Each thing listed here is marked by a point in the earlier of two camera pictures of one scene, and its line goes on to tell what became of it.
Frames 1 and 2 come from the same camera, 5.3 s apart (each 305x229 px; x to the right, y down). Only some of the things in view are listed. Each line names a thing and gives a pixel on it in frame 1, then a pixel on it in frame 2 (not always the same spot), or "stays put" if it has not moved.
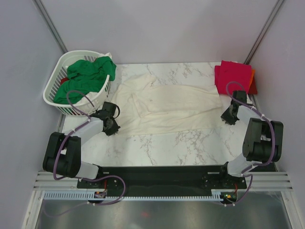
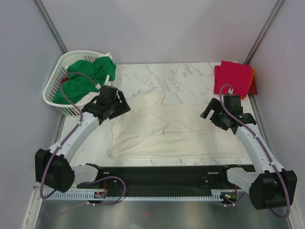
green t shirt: (85, 76) stays put
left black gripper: (114, 130) → (123, 108)
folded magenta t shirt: (231, 76) stays put
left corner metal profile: (42, 11) stays put
